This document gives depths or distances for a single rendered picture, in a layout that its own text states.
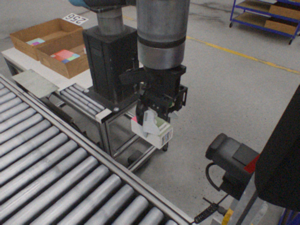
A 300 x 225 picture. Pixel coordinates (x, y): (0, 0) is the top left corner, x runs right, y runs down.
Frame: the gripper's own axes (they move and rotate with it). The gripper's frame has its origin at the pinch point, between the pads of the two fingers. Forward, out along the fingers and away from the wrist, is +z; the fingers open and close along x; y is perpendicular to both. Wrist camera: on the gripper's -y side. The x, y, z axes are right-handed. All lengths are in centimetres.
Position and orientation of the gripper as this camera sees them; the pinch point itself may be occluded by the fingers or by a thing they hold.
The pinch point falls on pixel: (152, 125)
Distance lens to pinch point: 61.0
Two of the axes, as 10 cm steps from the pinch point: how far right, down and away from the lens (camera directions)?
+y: 7.5, 4.5, -4.9
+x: 6.6, -5.1, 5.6
